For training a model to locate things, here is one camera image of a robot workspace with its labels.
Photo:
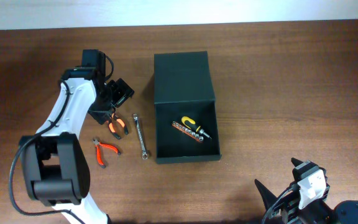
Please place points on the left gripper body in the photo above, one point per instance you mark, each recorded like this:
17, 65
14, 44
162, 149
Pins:
117, 94

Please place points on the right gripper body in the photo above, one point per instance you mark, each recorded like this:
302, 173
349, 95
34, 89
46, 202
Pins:
291, 210

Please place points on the orange black long-nose pliers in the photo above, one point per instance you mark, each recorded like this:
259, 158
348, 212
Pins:
114, 123

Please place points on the red black cutting pliers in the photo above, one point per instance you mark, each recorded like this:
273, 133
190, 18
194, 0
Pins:
100, 146

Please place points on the dark green box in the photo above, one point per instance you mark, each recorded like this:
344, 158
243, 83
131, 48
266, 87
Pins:
183, 87

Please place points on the silver combination wrench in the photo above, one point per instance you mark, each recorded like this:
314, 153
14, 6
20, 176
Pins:
139, 132

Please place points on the yellow black stubby screwdriver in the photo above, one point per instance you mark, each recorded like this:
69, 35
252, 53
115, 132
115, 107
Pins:
193, 127

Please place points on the orange socket rail with sockets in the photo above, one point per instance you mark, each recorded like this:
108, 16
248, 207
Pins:
188, 132

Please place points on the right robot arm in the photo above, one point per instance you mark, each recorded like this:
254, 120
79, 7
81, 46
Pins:
318, 211

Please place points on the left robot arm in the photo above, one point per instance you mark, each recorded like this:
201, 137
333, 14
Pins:
55, 169

